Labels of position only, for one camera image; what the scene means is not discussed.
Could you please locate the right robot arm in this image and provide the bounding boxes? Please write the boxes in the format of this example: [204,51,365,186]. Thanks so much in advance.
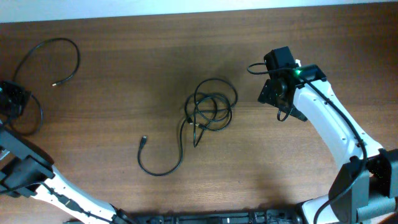
[258,47,397,223]

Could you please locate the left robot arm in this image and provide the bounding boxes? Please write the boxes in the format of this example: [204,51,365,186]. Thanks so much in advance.
[1,81,136,224]

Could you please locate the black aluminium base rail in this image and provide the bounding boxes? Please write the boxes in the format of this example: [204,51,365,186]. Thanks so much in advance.
[82,210,305,224]

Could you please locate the black usb cable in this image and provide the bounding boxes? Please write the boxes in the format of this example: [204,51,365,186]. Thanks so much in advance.
[185,77,239,149]
[137,93,233,177]
[11,37,81,87]

